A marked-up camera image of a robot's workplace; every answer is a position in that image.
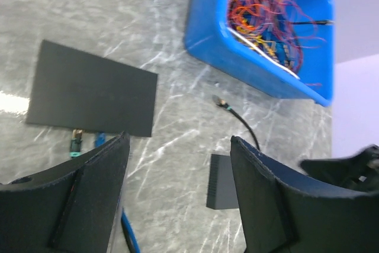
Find blue ethernet cable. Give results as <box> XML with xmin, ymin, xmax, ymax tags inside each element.
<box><xmin>94</xmin><ymin>131</ymin><xmax>142</xmax><ymax>253</ymax></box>

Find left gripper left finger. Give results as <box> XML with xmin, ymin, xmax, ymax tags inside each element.
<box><xmin>1</xmin><ymin>133</ymin><xmax>130</xmax><ymax>252</ymax></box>

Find black network switch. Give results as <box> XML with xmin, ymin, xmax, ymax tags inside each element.
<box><xmin>25</xmin><ymin>40</ymin><xmax>158</xmax><ymax>137</ymax></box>
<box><xmin>206</xmin><ymin>154</ymin><xmax>239</xmax><ymax>210</ymax></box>

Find tangled coloured wires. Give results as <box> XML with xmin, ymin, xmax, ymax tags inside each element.
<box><xmin>226</xmin><ymin>0</ymin><xmax>335</xmax><ymax>88</ymax></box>

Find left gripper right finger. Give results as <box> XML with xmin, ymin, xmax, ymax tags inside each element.
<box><xmin>230</xmin><ymin>136</ymin><xmax>378</xmax><ymax>252</ymax></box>

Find black braided ethernet cable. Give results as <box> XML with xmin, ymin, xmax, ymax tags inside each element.
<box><xmin>68</xmin><ymin>128</ymin><xmax>84</xmax><ymax>159</ymax></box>

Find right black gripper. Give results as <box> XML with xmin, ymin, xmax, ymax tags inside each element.
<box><xmin>299</xmin><ymin>145</ymin><xmax>378</xmax><ymax>193</ymax></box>

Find blue plastic bin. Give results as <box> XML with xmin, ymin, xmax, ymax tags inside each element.
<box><xmin>184</xmin><ymin>0</ymin><xmax>335</xmax><ymax>107</ymax></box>

